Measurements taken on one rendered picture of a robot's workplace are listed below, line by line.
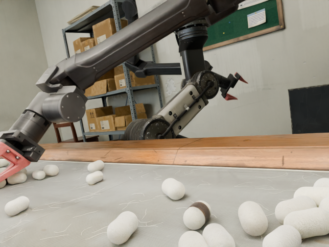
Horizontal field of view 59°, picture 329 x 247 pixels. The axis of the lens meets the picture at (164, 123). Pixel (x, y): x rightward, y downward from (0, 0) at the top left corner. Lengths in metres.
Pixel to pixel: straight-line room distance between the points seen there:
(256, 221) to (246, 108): 2.38
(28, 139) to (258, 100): 2.16
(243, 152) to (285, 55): 2.01
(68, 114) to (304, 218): 0.44
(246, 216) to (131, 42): 0.44
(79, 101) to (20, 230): 0.28
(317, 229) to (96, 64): 0.50
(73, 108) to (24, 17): 5.04
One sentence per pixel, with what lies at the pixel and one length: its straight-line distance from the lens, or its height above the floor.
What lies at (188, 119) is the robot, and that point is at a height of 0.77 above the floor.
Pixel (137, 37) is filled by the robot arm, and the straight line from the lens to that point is 0.59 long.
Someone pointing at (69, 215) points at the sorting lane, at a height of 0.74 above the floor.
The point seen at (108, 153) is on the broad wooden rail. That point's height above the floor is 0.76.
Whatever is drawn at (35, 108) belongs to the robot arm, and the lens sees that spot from 0.62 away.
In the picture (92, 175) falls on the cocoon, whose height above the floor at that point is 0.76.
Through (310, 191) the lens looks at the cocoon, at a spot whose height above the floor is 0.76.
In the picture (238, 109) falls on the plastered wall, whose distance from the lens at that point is 2.64.
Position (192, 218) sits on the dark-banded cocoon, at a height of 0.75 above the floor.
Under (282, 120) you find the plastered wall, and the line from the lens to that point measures 2.48.
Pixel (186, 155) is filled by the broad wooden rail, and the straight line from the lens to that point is 0.49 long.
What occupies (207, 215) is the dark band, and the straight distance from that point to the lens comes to 0.27.
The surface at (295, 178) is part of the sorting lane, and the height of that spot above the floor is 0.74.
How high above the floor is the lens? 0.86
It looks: 5 degrees down
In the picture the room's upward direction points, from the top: 9 degrees counter-clockwise
